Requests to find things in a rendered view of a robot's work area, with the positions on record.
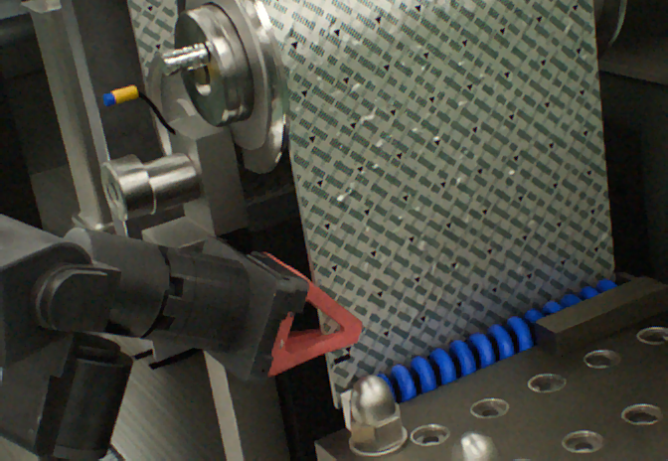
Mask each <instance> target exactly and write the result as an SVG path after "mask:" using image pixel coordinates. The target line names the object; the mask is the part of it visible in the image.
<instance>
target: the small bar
mask: <svg viewBox="0 0 668 461"><path fill-rule="evenodd" d="M667 309H668V286H667V285H665V284H663V283H661V282H657V281H655V279H653V278H650V277H647V276H645V275H643V276H641V277H638V278H635V279H633V281H631V280H630V282H628V283H624V284H622V285H620V286H617V287H614V288H612V289H609V290H607V291H605V292H601V293H599V295H597V294H596V296H594V297H591V298H589V299H587V300H585V301H581V302H579V303H577V304H574V305H572V306H568V307H566V308H564V310H561V311H559V312H556V313H553V314H551V315H549V316H545V317H543V318H540V319H538V320H536V321H535V329H536V339H537V344H538V345H539V346H541V347H543V348H545V349H546V350H547V351H549V352H551V353H553V354H555V355H557V356H560V355H563V354H565V353H568V352H570V351H573V350H575V349H577V348H581V347H583V346H584V345H585V344H587V343H591V342H593V341H595V340H597V339H600V338H603V337H605V336H608V335H610V334H612V333H615V332H618V330H620V329H622V328H625V327H628V326H630V325H632V324H636V323H638V322H640V321H642V320H645V319H648V318H650V316H652V315H655V314H658V313H660V312H663V311H665V310H667Z"/></svg>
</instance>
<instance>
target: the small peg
mask: <svg viewBox="0 0 668 461"><path fill-rule="evenodd" d="M208 63H209V55H208V52H207V50H206V48H205V47H204V44H202V43H199V44H196V45H194V46H193V48H192V46H189V48H185V47H184V49H183V50H177V51H173V52H172V53H166V54H161V56H160V58H159V65H160V69H161V71H163V73H164V75H165V76H167V77H170V76H175V75H176V74H181V73H185V72H186V71H187V70H193V69H196V68H197V67H204V66H207V65H208Z"/></svg>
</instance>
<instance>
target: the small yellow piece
mask: <svg viewBox="0 0 668 461"><path fill-rule="evenodd" d="M138 96H140V97H141V98H143V100H144V101H145V102H146V103H147V104H149V105H150V106H151V108H152V109H153V112H154V113H155V115H156V116H157V118H158V120H160V121H161V124H162V125H163V126H164V127H165V128H166V129H167V130H168V131H169V132H172V133H173V134H175V135H176V132H175V129H174V128H172V127H170V126H169V125H168V124H167V122H166V120H165V119H164V118H163V116H162V114H161V113H160V111H159V110H158V109H157V107H156V106H155V104H154V103H153V102H152V101H151V100H150V99H149V97H147V96H146V95H145V94H143V93H142V92H140V91H138V89H136V88H135V85H131V86H128V87H123V88H122V89H120V90H116V91H112V92H110V93H107V94H104V95H103V101H104V104H105V105H106V106H111V105H118V104H121V103H124V102H128V101H131V99H134V98H138Z"/></svg>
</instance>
